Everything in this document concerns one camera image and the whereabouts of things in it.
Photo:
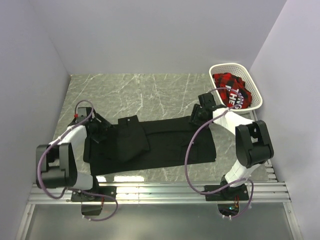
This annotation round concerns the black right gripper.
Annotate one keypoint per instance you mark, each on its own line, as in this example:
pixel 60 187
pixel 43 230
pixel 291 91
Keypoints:
pixel 194 118

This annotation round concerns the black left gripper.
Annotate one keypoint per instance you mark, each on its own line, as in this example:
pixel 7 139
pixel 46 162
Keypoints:
pixel 104 126

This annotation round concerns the black long sleeve shirt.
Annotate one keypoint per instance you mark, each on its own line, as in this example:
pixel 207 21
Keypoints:
pixel 133 145

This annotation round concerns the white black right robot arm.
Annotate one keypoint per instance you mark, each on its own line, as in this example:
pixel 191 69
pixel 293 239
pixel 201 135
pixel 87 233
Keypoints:
pixel 253 147

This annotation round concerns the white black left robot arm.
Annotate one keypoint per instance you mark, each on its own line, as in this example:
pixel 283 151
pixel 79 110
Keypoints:
pixel 56 169

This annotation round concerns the red black plaid shirt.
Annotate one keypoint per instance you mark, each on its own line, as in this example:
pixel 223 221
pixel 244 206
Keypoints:
pixel 233 87

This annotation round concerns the white plastic laundry basket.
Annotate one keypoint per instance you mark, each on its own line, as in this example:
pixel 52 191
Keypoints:
pixel 240 71

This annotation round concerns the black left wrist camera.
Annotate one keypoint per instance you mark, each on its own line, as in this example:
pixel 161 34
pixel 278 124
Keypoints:
pixel 82 113

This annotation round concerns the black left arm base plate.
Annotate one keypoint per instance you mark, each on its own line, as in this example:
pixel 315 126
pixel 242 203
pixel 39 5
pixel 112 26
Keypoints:
pixel 92 203

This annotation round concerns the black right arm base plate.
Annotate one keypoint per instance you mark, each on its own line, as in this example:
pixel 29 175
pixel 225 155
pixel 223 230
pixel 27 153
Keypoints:
pixel 229 199

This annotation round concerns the aluminium rail frame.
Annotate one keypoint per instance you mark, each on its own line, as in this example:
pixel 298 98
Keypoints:
pixel 169 210

